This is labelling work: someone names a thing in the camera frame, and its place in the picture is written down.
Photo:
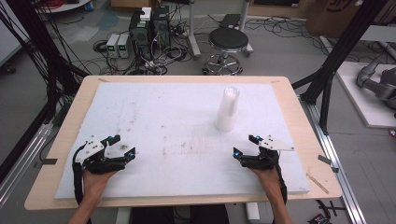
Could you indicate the stack of clear plastic cups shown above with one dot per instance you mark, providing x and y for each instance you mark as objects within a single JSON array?
[{"x": 229, "y": 109}]

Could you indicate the person's right hand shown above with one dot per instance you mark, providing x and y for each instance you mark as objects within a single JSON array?
[{"x": 267, "y": 180}]

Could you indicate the thin wooden stick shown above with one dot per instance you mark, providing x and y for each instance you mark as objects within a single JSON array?
[{"x": 317, "y": 183}]

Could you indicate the white platform board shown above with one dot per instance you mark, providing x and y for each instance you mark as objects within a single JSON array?
[{"x": 364, "y": 102}]

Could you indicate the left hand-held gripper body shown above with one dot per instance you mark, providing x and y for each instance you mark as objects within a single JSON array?
[{"x": 95, "y": 161}]

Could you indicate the aluminium floor rail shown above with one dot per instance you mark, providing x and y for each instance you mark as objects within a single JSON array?
[
  {"x": 336, "y": 161},
  {"x": 25, "y": 165}
]

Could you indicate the grey bench power supply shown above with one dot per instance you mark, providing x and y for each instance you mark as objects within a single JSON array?
[
  {"x": 124, "y": 46},
  {"x": 112, "y": 45}
]

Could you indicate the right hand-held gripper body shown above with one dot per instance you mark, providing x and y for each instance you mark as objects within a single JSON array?
[{"x": 264, "y": 155}]

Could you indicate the white table leg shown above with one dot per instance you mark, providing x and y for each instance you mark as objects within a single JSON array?
[{"x": 252, "y": 213}]

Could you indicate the black round stool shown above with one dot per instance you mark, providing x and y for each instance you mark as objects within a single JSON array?
[{"x": 228, "y": 39}]

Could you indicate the brown cardboard box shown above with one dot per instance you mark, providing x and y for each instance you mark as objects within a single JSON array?
[{"x": 333, "y": 15}]

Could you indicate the black computer tower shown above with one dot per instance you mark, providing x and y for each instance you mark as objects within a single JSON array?
[
  {"x": 140, "y": 34},
  {"x": 161, "y": 26}
]

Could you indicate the grey tape strip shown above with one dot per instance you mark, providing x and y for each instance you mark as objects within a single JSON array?
[
  {"x": 325, "y": 160},
  {"x": 49, "y": 161}
]

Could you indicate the white foam mat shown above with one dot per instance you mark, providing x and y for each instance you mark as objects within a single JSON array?
[{"x": 174, "y": 124}]

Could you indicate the person's left hand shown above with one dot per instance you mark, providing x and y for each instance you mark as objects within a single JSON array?
[{"x": 95, "y": 183}]

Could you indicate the black metal frame post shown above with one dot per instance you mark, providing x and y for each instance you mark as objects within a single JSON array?
[
  {"x": 339, "y": 53},
  {"x": 46, "y": 53}
]

